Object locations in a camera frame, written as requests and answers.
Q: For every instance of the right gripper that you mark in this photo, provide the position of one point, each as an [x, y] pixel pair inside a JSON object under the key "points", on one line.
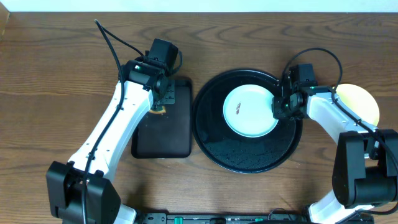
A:
{"points": [[277, 112]]}

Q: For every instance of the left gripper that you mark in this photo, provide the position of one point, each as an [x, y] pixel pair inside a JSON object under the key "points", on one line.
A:
{"points": [[166, 94]]}

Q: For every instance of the green and orange sponge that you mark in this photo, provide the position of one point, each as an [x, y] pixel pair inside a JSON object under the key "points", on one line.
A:
{"points": [[158, 110]]}

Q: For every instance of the light green plate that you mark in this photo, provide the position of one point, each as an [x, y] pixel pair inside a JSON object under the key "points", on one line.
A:
{"points": [[247, 110]]}

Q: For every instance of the yellow plate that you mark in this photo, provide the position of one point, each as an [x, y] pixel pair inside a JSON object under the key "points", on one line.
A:
{"points": [[359, 101]]}

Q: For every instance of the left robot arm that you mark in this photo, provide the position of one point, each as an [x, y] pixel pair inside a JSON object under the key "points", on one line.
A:
{"points": [[82, 191]]}

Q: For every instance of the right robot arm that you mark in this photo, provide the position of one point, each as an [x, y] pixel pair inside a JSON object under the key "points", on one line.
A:
{"points": [[365, 167]]}

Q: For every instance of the black rectangular tray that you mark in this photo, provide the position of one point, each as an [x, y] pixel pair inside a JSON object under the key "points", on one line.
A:
{"points": [[167, 135]]}

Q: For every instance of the round black tray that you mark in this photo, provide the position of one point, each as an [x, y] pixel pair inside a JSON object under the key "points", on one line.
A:
{"points": [[227, 148]]}

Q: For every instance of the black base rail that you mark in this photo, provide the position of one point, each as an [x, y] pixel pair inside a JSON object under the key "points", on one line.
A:
{"points": [[163, 218]]}

